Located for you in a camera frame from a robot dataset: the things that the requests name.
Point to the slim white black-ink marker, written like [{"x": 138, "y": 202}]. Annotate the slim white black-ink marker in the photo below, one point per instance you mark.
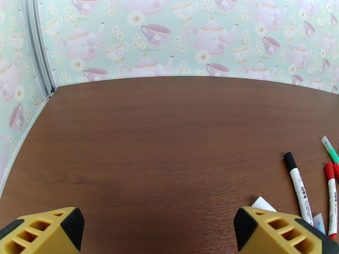
[{"x": 299, "y": 187}]

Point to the aluminium frame post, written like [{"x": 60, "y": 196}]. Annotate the aluminium frame post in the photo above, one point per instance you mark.
[{"x": 37, "y": 49}]

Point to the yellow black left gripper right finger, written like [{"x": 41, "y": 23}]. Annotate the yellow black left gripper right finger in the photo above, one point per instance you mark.
[{"x": 278, "y": 232}]

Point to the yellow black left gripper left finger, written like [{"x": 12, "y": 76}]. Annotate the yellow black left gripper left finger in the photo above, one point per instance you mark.
[{"x": 39, "y": 234}]

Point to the slim white red-ink marker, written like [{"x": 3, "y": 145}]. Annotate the slim white red-ink marker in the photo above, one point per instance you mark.
[{"x": 331, "y": 197}]

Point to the green pen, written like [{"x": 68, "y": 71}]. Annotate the green pen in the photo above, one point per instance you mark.
[{"x": 332, "y": 152}]

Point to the blue marker pen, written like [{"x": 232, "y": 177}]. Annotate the blue marker pen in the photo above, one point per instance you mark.
[{"x": 319, "y": 221}]

